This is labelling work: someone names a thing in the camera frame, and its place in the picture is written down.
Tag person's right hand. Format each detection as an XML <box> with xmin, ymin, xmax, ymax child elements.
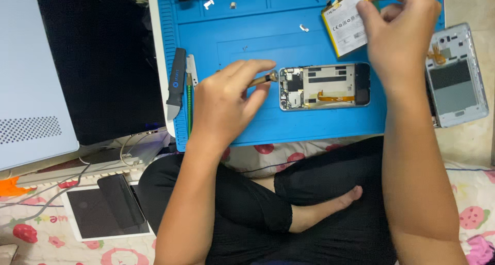
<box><xmin>356</xmin><ymin>0</ymin><xmax>442</xmax><ymax>92</ymax></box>

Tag person's left hand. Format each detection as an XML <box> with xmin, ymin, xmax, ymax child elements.
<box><xmin>187</xmin><ymin>59</ymin><xmax>277</xmax><ymax>152</ymax></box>

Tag gold-tipped screwdriver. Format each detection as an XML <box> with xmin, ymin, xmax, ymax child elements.
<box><xmin>217</xmin><ymin>69</ymin><xmax>279</xmax><ymax>89</ymax></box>

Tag white yellow-edged phone battery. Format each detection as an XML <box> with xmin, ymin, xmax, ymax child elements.
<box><xmin>321</xmin><ymin>0</ymin><xmax>381</xmax><ymax>59</ymax></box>

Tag green pry stick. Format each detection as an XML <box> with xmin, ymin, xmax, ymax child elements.
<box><xmin>187</xmin><ymin>73</ymin><xmax>193</xmax><ymax>139</ymax></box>

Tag black pry tool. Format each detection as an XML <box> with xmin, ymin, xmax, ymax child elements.
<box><xmin>166</xmin><ymin>47</ymin><xmax>187</xmax><ymax>122</ymax></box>

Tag silver phone back cover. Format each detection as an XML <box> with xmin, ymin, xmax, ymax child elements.
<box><xmin>424</xmin><ymin>23</ymin><xmax>490</xmax><ymax>129</ymax></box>

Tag opened smartphone without back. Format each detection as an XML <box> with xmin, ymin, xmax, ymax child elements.
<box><xmin>278</xmin><ymin>62</ymin><xmax>372</xmax><ymax>112</ymax></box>

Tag blue silicone repair mat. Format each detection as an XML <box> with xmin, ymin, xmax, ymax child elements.
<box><xmin>155</xmin><ymin>0</ymin><xmax>446</xmax><ymax>153</ymax></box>

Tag person's black trousers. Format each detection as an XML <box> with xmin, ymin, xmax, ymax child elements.
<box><xmin>137</xmin><ymin>135</ymin><xmax>400</xmax><ymax>265</ymax></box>

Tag black computer monitor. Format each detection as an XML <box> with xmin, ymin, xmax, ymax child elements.
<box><xmin>34</xmin><ymin>0</ymin><xmax>171</xmax><ymax>169</ymax></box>

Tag black phone case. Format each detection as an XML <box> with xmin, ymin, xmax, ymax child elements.
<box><xmin>96</xmin><ymin>174</ymin><xmax>147</xmax><ymax>230</ymax></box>

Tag person's bare foot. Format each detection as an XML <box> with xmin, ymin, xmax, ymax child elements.
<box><xmin>288</xmin><ymin>185</ymin><xmax>364</xmax><ymax>234</ymax></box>

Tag white tablet with black screen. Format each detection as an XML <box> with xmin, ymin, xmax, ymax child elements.
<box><xmin>61</xmin><ymin>181</ymin><xmax>156</xmax><ymax>243</ymax></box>

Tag white perforated computer case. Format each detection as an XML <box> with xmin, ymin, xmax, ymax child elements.
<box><xmin>0</xmin><ymin>0</ymin><xmax>80</xmax><ymax>172</ymax></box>

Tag orange plastic object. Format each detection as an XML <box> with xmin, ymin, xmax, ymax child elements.
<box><xmin>0</xmin><ymin>175</ymin><xmax>38</xmax><ymax>198</ymax></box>

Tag strawberry print quilt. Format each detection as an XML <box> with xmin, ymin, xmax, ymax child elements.
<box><xmin>0</xmin><ymin>136</ymin><xmax>495</xmax><ymax>265</ymax></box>

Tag beige flat object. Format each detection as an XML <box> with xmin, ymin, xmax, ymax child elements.
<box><xmin>0</xmin><ymin>243</ymin><xmax>19</xmax><ymax>265</ymax></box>

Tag white looped cable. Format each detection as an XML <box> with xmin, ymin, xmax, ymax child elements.
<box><xmin>119</xmin><ymin>130</ymin><xmax>157</xmax><ymax>168</ymax></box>

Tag grey cable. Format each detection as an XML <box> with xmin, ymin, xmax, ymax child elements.
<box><xmin>0</xmin><ymin>161</ymin><xmax>93</xmax><ymax>230</ymax></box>

